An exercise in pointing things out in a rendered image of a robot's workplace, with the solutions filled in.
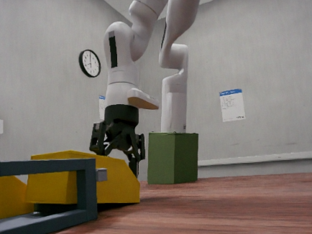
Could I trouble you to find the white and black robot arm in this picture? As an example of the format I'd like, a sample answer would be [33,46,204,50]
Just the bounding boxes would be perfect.
[104,0,200,133]

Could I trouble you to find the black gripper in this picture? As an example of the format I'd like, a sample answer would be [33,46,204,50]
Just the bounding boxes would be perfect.
[89,104,145,178]

